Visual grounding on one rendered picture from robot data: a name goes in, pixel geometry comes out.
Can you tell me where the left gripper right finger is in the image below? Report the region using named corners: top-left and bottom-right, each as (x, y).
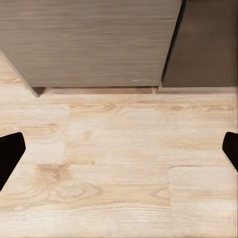
top-left (222, 131), bottom-right (238, 172)

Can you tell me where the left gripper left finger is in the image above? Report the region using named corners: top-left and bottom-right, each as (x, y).
top-left (0, 132), bottom-right (26, 191)

